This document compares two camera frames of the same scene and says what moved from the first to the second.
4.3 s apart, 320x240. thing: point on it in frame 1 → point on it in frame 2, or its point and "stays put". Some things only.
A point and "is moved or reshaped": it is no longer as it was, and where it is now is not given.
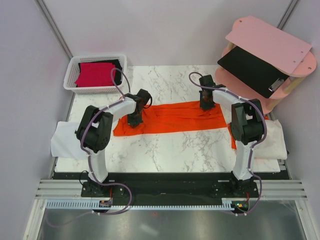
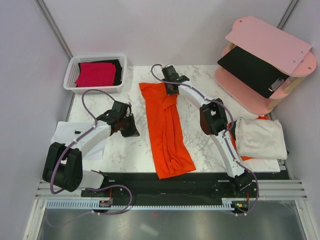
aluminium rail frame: x=270 y=190 stays put
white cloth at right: x=273 y=146 stays put
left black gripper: x=133 y=123 → x=133 y=131
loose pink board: x=268 y=42 stays put
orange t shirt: x=185 y=116 is moved or reshaped
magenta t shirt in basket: x=95 y=74 stays put
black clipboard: x=257 y=74 stays put
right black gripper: x=202 y=105 → x=168 y=91
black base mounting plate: x=169 y=186 stays put
